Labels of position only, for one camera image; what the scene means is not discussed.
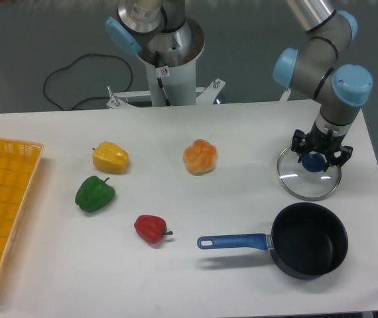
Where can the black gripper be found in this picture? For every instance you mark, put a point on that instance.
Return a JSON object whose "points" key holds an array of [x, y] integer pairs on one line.
{"points": [[329, 144]]}

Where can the glass lid blue knob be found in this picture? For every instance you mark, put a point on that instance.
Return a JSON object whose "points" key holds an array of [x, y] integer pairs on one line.
{"points": [[307, 178]]}

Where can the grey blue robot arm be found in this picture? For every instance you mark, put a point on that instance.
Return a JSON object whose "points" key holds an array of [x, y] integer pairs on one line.
{"points": [[341, 92]]}

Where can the orange knotted bread roll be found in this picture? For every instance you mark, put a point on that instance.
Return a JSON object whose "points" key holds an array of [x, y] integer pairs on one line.
{"points": [[200, 157]]}

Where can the red bell pepper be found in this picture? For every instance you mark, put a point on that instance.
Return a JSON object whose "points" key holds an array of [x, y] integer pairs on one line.
{"points": [[152, 229]]}

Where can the yellow bell pepper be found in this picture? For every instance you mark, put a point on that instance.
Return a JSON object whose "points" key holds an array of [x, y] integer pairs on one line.
{"points": [[111, 158]]}

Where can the green bell pepper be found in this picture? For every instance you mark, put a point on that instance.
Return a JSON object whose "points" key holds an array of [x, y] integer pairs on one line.
{"points": [[94, 194]]}

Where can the black saucepan blue handle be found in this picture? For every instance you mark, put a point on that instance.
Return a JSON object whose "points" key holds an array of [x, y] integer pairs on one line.
{"points": [[306, 241]]}

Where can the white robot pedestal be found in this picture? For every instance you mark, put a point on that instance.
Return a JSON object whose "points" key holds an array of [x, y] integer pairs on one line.
{"points": [[170, 61]]}

